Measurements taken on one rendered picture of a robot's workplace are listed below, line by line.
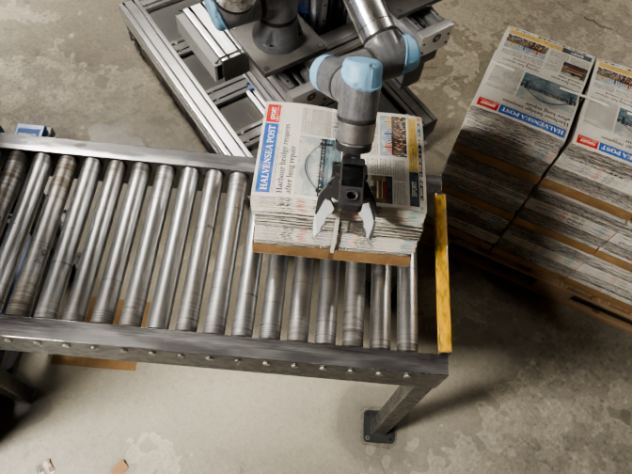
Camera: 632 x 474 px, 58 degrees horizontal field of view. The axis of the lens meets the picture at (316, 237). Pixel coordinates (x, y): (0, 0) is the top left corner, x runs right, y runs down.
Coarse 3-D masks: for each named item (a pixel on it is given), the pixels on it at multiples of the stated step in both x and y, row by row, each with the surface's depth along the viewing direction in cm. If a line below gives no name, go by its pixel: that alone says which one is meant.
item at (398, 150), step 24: (384, 120) 134; (408, 120) 135; (384, 144) 130; (408, 144) 130; (384, 168) 126; (408, 168) 126; (384, 192) 122; (408, 192) 122; (384, 216) 123; (408, 216) 122; (360, 240) 131; (384, 240) 130; (408, 240) 130
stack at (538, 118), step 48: (528, 48) 177; (480, 96) 167; (528, 96) 168; (576, 96) 170; (624, 96) 171; (480, 144) 178; (528, 144) 169; (576, 144) 161; (624, 144) 162; (480, 192) 196; (528, 192) 185; (624, 192) 168; (432, 240) 233; (480, 240) 219; (528, 240) 206; (576, 240) 194; (624, 240) 183; (528, 288) 230; (576, 288) 217; (624, 288) 203
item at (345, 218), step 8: (336, 112) 135; (336, 120) 134; (336, 128) 132; (336, 152) 128; (336, 160) 126; (328, 168) 125; (328, 176) 123; (336, 200) 120; (336, 208) 121; (328, 216) 124; (344, 216) 124; (328, 224) 127; (344, 224) 126; (328, 232) 130; (344, 232) 129; (328, 240) 132; (336, 240) 132; (344, 240) 132; (328, 248) 135; (336, 248) 134; (344, 248) 134
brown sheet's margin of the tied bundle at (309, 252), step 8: (256, 248) 136; (264, 248) 136; (272, 248) 135; (280, 248) 135; (288, 248) 135; (296, 248) 135; (304, 248) 134; (312, 248) 134; (304, 256) 137; (312, 256) 137
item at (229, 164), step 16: (0, 144) 151; (16, 144) 152; (32, 144) 152; (48, 144) 152; (64, 144) 153; (80, 144) 153; (96, 144) 153; (112, 144) 154; (32, 160) 155; (80, 160) 153; (128, 160) 152; (144, 160) 152; (160, 160) 152; (176, 160) 153; (192, 160) 153; (208, 160) 153; (224, 160) 154; (240, 160) 154; (256, 160) 154; (128, 176) 159; (176, 176) 157; (432, 176) 156; (224, 192) 162; (432, 192) 155; (432, 208) 162
